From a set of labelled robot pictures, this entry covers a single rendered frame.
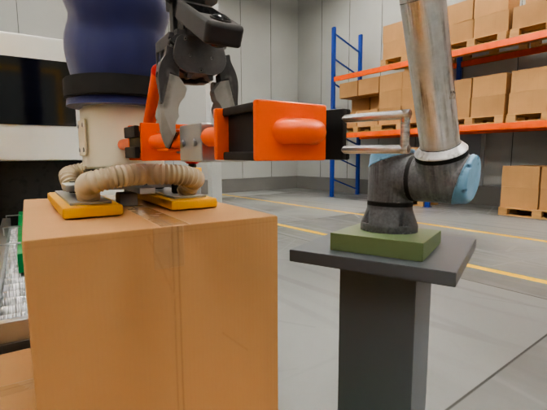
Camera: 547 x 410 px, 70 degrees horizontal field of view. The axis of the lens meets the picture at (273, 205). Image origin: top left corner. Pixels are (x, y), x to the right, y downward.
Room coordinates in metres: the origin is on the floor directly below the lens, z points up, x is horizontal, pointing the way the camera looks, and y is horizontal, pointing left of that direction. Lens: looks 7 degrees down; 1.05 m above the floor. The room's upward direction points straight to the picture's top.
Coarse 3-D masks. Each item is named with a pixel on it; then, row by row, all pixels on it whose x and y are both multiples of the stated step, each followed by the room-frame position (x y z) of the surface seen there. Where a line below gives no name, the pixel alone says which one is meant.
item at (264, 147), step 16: (224, 112) 0.38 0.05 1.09; (240, 112) 0.36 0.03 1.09; (256, 112) 0.32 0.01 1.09; (272, 112) 0.33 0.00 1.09; (288, 112) 0.34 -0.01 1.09; (304, 112) 0.35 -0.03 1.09; (320, 112) 0.36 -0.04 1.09; (224, 128) 0.39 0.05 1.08; (240, 128) 0.37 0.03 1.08; (256, 128) 0.32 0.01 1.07; (272, 128) 0.33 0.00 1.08; (224, 144) 0.39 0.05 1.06; (240, 144) 0.37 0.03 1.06; (256, 144) 0.32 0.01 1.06; (272, 144) 0.33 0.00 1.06; (288, 144) 0.34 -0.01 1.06; (304, 144) 0.35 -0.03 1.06; (320, 144) 0.36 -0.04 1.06; (256, 160) 0.33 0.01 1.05; (272, 160) 0.33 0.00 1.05; (288, 160) 0.34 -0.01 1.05
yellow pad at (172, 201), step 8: (160, 192) 0.89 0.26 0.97; (168, 192) 0.89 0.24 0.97; (176, 192) 0.86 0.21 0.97; (152, 200) 0.87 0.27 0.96; (160, 200) 0.82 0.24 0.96; (168, 200) 0.78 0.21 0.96; (176, 200) 0.77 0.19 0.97; (184, 200) 0.78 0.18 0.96; (192, 200) 0.79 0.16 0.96; (200, 200) 0.80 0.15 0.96; (208, 200) 0.81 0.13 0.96; (216, 200) 0.82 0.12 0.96; (168, 208) 0.78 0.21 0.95; (176, 208) 0.77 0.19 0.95; (184, 208) 0.78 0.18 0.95; (192, 208) 0.79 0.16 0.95
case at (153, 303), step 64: (64, 256) 0.53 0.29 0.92; (128, 256) 0.57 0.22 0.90; (192, 256) 0.63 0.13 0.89; (256, 256) 0.69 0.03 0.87; (64, 320) 0.53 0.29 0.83; (128, 320) 0.57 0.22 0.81; (192, 320) 0.63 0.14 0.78; (256, 320) 0.69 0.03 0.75; (64, 384) 0.52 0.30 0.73; (128, 384) 0.57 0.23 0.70; (192, 384) 0.62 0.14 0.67; (256, 384) 0.69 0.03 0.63
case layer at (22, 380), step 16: (16, 352) 0.97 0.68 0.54; (0, 368) 0.90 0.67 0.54; (16, 368) 0.90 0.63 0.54; (32, 368) 0.90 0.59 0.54; (0, 384) 0.83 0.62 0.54; (16, 384) 0.83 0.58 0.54; (32, 384) 0.83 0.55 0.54; (0, 400) 0.77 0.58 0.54; (16, 400) 0.77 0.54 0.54; (32, 400) 0.77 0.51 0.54
